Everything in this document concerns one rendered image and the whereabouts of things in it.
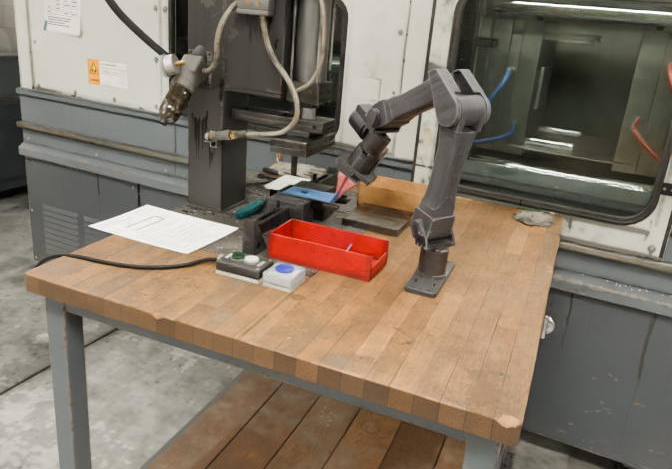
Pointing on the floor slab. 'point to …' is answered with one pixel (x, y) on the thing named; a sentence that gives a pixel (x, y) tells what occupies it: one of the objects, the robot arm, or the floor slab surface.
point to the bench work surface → (323, 350)
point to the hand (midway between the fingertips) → (338, 194)
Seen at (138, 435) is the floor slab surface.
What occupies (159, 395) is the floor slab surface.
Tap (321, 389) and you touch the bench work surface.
